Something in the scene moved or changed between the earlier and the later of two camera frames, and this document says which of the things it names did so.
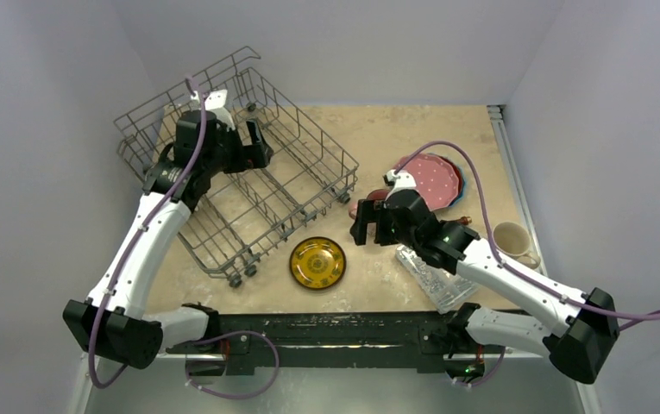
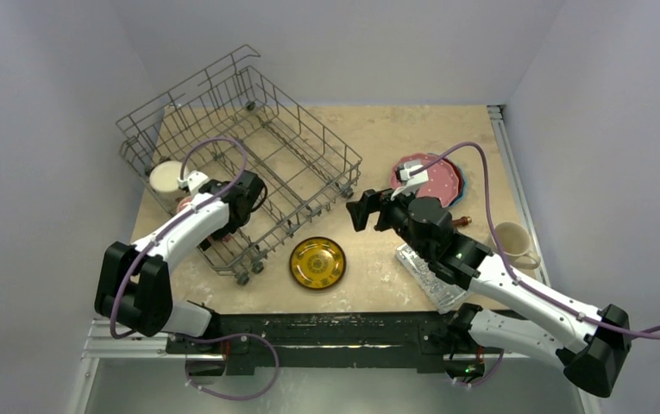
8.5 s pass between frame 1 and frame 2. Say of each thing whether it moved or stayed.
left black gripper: moved
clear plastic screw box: stayed
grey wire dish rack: stayed
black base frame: stayed
